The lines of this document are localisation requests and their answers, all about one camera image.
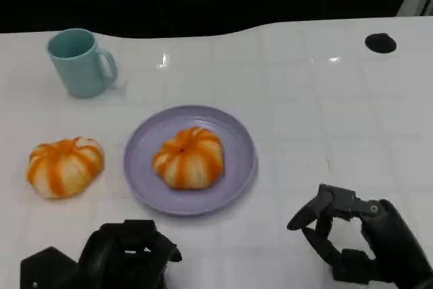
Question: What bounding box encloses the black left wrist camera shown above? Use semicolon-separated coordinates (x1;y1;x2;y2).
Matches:
20;246;82;289

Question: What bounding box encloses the black table grommet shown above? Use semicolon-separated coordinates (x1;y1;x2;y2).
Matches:
364;32;397;54

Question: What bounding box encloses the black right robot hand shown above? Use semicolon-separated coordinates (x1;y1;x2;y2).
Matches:
286;183;433;285

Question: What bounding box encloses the lilac plate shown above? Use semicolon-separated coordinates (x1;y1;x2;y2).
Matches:
123;104;258;217

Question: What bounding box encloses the orange white toy bread roll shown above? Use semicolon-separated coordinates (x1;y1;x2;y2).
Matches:
26;136;105;200
152;127;225;191

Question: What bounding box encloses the pale green mug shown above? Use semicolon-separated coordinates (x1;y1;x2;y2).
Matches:
46;28;118;99

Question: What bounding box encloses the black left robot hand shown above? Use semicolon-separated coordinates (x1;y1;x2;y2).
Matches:
79;219;183;289

